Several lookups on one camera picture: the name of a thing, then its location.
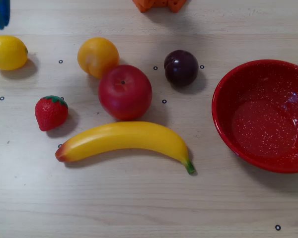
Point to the yellow plastic lemon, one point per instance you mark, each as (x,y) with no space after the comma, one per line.
(6,53)

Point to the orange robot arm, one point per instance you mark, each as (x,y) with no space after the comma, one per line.
(161,4)

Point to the red speckled enamel bowl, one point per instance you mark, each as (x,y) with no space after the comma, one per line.
(263,119)

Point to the yellow orange plastic peach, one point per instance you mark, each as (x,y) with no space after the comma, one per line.
(96,55)

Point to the red plastic strawberry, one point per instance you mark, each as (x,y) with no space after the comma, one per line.
(49,115)

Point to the red plastic apple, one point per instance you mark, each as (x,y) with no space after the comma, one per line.
(124,94)

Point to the yellow plastic banana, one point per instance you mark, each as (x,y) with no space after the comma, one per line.
(124,136)

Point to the dark purple plastic plum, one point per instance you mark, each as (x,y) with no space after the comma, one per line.
(181,68)

